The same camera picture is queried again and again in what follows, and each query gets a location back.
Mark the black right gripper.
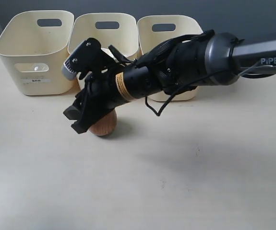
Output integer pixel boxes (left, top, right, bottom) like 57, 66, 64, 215
63, 51, 118, 133

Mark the brown wooden cup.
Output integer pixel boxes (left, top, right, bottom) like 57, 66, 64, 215
89, 110, 117, 137

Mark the clear bottle white cap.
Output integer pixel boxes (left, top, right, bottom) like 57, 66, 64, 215
33, 63, 49, 72

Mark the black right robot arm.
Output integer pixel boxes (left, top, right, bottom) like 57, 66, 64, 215
62, 30, 276, 134

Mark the cream left plastic bin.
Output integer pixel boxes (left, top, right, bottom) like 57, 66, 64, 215
0, 10, 74, 96

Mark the cream plastic bin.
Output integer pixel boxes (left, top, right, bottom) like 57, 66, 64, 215
68, 12, 140, 59
0, 10, 74, 96
137, 15, 204, 102

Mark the cream middle plastic bin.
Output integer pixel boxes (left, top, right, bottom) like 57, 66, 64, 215
68, 12, 140, 59

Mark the cream right plastic bin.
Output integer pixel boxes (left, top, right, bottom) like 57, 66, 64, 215
137, 15, 204, 102

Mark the black camera cable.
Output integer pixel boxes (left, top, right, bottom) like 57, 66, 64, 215
144, 38, 276, 117

